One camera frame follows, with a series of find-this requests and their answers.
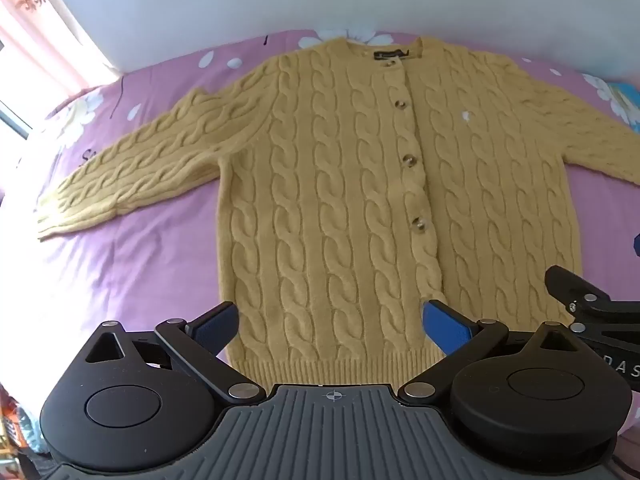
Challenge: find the pink floral bed sheet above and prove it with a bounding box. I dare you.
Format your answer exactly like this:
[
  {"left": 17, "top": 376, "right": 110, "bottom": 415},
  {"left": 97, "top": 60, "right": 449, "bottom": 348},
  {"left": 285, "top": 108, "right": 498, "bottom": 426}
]
[{"left": 0, "top": 29, "right": 640, "bottom": 401}]

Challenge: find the blue and yellow pillow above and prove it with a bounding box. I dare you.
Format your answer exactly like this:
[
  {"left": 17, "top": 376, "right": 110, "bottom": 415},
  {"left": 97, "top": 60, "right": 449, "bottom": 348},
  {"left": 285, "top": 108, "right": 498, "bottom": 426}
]
[{"left": 606, "top": 80, "right": 640, "bottom": 136}]

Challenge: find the pink and white curtain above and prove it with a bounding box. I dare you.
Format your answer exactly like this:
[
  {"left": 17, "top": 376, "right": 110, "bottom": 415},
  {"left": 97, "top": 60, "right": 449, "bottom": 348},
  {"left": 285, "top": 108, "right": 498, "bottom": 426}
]
[{"left": 0, "top": 0, "right": 117, "bottom": 128}]

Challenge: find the window frame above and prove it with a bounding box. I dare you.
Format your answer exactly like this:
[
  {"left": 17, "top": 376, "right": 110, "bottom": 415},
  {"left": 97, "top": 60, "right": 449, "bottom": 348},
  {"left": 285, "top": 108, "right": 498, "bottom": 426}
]
[{"left": 0, "top": 99, "right": 32, "bottom": 142}]

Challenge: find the yellow cable-knit cardigan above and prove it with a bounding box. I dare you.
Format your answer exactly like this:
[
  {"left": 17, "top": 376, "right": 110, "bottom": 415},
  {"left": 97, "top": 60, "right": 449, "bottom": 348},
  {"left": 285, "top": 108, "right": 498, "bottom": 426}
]
[{"left": 36, "top": 35, "right": 640, "bottom": 387}]

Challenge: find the colourful patterned clutter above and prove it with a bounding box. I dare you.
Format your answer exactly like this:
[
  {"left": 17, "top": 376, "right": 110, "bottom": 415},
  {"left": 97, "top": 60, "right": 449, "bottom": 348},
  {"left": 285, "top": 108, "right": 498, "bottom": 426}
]
[{"left": 0, "top": 385, "right": 47, "bottom": 467}]

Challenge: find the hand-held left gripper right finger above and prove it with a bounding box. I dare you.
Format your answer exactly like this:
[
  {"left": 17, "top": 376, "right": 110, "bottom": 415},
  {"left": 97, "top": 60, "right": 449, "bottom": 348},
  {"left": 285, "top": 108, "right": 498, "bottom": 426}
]
[{"left": 397, "top": 299, "right": 589, "bottom": 406}]

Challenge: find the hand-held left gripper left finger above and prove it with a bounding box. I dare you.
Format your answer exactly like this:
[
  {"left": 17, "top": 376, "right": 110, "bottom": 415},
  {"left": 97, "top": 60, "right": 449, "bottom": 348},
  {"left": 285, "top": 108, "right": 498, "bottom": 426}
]
[{"left": 85, "top": 301, "right": 266, "bottom": 404}]

